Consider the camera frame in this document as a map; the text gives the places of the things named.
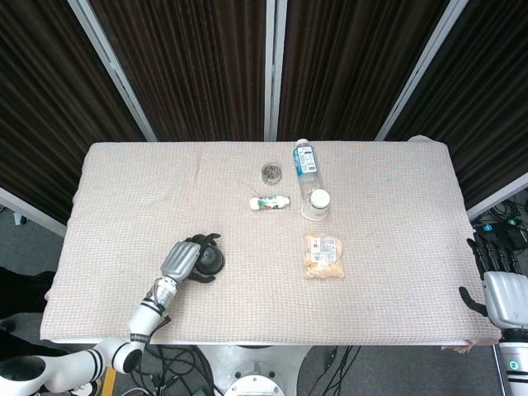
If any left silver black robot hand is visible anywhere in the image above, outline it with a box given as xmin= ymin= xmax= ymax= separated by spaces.
xmin=158 ymin=233 xmax=222 ymax=285

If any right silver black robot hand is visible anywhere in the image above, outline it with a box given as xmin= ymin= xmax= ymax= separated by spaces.
xmin=459 ymin=237 xmax=528 ymax=329

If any black upside-down bowl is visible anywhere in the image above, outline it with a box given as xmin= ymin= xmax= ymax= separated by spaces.
xmin=193 ymin=243 xmax=226 ymax=276

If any black device with blue lights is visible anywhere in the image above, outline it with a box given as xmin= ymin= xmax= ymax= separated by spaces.
xmin=473 ymin=217 xmax=528 ymax=251

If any beige waffle tablecloth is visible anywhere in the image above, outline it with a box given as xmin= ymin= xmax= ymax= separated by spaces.
xmin=40 ymin=135 xmax=502 ymax=351

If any small white green-label bottle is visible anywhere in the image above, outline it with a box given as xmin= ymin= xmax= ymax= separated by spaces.
xmin=249 ymin=196 xmax=292 ymax=211

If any round clear pin box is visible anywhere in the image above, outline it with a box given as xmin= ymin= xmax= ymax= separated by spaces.
xmin=260 ymin=163 xmax=283 ymax=185

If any yellow stand leg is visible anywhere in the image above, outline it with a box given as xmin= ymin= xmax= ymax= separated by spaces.
xmin=101 ymin=366 xmax=117 ymax=396

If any clear bag of snacks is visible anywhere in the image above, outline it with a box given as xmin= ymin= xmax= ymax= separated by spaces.
xmin=304 ymin=233 xmax=346 ymax=281

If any clear blue-label water bottle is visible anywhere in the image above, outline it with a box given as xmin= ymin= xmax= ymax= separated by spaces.
xmin=292 ymin=138 xmax=323 ymax=203

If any black bulky object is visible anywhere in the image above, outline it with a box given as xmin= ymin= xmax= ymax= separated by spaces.
xmin=0 ymin=266 xmax=57 ymax=360

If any grey aluminium frame beam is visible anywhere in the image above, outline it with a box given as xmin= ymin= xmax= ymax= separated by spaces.
xmin=467 ymin=171 xmax=528 ymax=222
xmin=0 ymin=186 xmax=68 ymax=238

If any black floor cable tangle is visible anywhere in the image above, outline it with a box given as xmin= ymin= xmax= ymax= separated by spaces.
xmin=131 ymin=345 xmax=218 ymax=396
xmin=317 ymin=345 xmax=362 ymax=396

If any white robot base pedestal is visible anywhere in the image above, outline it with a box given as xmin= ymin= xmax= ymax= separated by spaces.
xmin=197 ymin=344 xmax=314 ymax=396

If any grey aluminium frame post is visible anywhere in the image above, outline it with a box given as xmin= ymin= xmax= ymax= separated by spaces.
xmin=374 ymin=0 xmax=471 ymax=142
xmin=67 ymin=0 xmax=158 ymax=143
xmin=262 ymin=0 xmax=289 ymax=141

